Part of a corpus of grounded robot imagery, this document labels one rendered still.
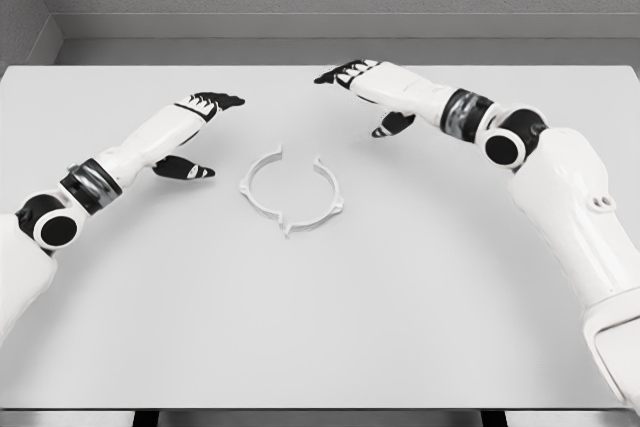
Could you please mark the left robot hand striped fingers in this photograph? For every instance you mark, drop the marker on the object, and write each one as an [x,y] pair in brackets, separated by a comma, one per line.
[170,129]

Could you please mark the right robot hand striped fingers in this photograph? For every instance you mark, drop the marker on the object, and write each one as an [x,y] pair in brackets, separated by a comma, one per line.
[395,87]

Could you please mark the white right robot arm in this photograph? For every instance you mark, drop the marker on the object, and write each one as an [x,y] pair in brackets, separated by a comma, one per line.
[565,187]

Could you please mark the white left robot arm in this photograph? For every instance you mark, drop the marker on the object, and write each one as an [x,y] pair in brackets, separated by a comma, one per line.
[30,267]

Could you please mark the wide white table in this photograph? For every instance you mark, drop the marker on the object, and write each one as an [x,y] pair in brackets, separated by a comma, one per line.
[320,327]

